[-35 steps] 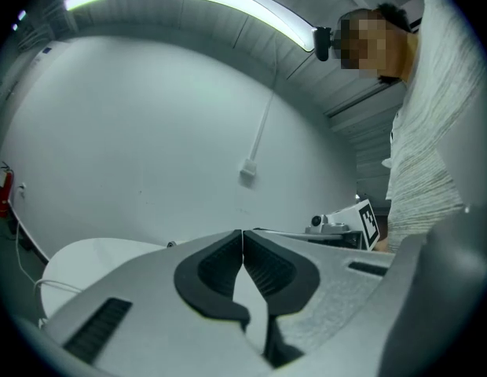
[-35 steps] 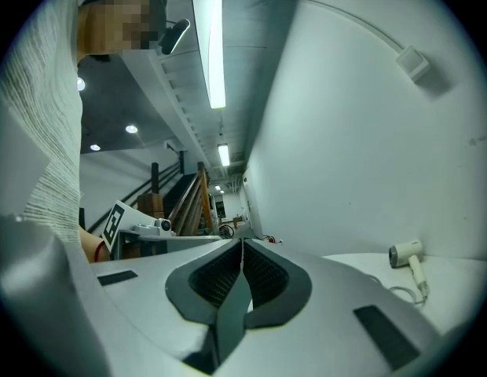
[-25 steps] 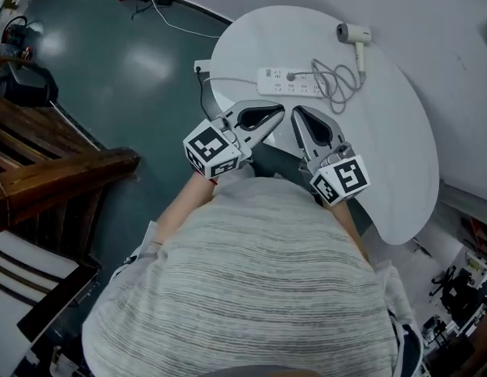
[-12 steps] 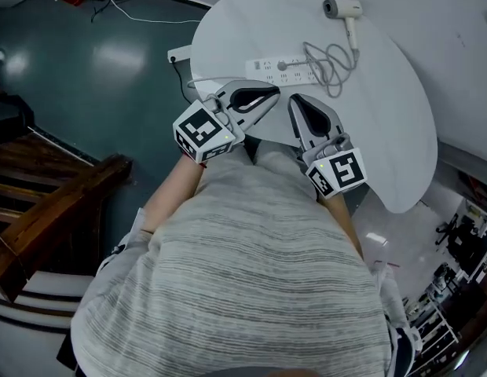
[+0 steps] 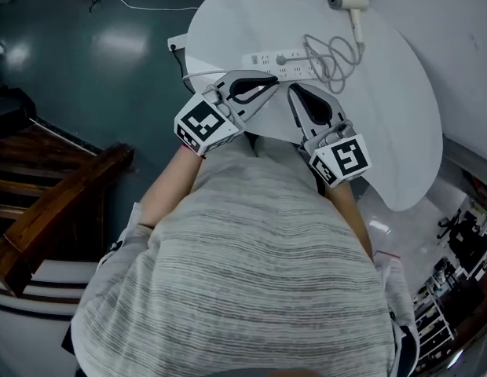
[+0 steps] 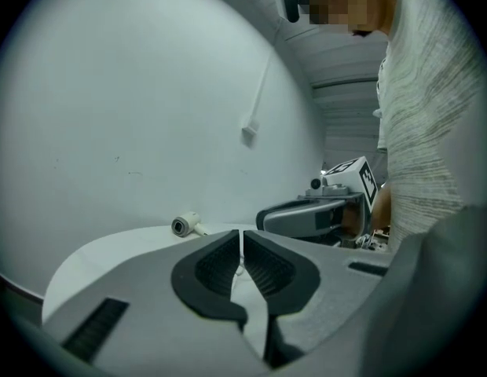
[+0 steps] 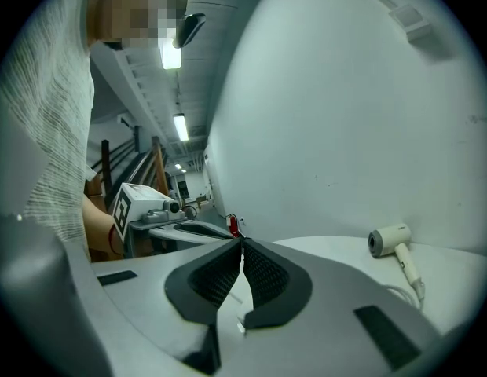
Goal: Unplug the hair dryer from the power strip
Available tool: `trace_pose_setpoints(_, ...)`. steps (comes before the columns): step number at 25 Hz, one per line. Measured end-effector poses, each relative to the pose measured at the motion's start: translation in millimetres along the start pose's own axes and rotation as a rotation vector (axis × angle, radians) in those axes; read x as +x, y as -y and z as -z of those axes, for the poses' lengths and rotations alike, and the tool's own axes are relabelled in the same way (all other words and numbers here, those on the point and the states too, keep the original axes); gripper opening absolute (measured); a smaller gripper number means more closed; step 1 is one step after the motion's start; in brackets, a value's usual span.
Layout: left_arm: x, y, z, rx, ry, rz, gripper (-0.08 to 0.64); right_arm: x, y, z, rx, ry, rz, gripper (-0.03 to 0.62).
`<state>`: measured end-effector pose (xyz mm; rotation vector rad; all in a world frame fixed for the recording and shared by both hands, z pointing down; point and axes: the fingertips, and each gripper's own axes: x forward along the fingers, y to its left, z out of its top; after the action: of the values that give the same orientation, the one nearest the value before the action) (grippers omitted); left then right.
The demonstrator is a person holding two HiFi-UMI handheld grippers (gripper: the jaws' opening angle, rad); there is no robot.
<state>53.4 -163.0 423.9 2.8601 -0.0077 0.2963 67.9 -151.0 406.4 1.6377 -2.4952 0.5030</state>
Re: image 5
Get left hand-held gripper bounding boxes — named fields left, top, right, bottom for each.
left=174, top=69, right=279, bottom=157

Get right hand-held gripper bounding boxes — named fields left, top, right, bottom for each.
left=287, top=83, right=372, bottom=189

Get long white power strip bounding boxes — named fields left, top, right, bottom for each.
left=242, top=47, right=323, bottom=81

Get person's right forearm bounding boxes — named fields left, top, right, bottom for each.
left=325, top=178, right=375, bottom=262

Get person's left forearm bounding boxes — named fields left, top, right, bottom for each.
left=139, top=145, right=205, bottom=231

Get small white power strip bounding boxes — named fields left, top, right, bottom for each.
left=167, top=33, right=189, bottom=53

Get person's striped grey top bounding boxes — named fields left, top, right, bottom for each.
left=70, top=131, right=421, bottom=377

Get black stands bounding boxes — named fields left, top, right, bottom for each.
left=438, top=208, right=487, bottom=278

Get dark bin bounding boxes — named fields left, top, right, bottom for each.
left=0, top=86, right=36, bottom=127

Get grey hair dryer cable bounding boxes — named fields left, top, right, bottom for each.
left=302, top=33, right=366, bottom=93

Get thin black cable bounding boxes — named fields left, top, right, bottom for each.
left=170, top=47, right=189, bottom=90

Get white wire rack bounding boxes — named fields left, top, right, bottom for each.
left=412, top=257, right=456, bottom=364

